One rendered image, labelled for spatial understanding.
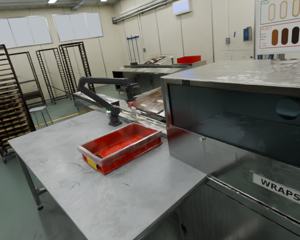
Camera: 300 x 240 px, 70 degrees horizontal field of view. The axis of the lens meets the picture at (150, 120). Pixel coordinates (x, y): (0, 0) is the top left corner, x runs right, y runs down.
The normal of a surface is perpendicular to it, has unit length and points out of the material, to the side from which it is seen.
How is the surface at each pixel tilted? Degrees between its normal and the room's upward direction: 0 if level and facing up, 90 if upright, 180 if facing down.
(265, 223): 90
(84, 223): 0
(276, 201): 90
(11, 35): 90
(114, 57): 90
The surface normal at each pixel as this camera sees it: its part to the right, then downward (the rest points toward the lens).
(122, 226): -0.15, -0.93
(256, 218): -0.81, 0.32
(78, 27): 0.57, 0.20
